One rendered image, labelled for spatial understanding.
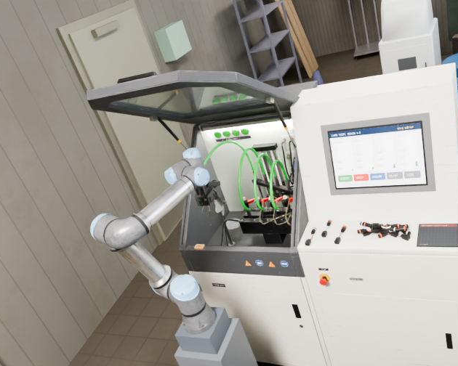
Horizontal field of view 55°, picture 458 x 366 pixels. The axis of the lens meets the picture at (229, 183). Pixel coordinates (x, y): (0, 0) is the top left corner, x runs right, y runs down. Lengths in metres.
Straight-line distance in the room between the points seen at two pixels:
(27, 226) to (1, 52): 1.21
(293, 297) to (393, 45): 3.73
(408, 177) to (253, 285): 0.97
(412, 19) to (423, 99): 3.53
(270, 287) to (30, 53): 2.43
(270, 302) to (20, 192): 1.90
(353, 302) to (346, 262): 0.25
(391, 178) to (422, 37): 3.46
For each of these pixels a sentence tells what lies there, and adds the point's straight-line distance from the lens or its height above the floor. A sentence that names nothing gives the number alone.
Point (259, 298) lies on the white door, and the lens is 2.49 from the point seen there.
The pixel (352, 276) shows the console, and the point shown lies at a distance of 2.18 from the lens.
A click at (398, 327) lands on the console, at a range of 2.36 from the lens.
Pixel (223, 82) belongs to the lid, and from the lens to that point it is 1.64.
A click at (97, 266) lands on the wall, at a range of 3.89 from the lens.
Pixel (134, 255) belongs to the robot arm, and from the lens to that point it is 1.88.
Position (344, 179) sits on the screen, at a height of 1.19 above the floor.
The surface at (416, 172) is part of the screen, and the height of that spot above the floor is 1.20.
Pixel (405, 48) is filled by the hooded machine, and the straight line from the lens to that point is 5.50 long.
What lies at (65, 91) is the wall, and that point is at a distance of 3.82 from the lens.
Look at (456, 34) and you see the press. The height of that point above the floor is 0.46.
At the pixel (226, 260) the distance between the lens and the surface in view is 2.38.
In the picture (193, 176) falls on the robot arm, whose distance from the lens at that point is 1.82.
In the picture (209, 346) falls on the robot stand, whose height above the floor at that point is 0.85.
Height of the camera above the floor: 2.26
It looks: 26 degrees down
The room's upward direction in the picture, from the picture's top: 19 degrees counter-clockwise
